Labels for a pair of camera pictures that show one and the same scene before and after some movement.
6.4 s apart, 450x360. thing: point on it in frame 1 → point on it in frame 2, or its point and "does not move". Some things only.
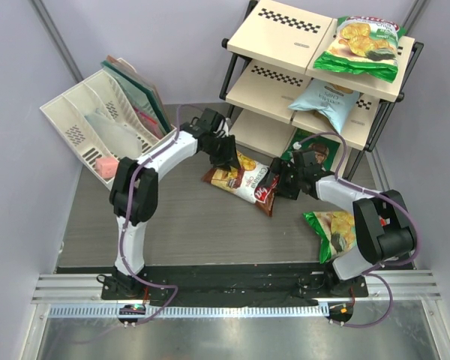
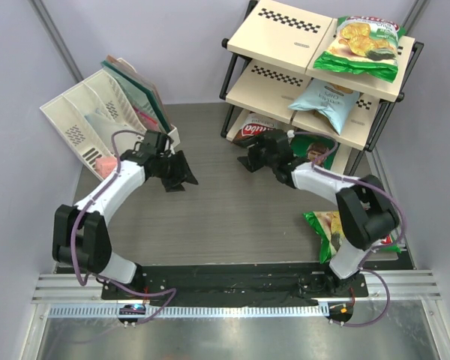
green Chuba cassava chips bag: [364, 46] does not move
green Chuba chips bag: [336, 231] does not move
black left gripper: [229, 158] → [182, 170]
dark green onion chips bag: [319, 148] does not move
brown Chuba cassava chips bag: [243, 181] → [255, 126]
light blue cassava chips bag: [336, 103] does not move
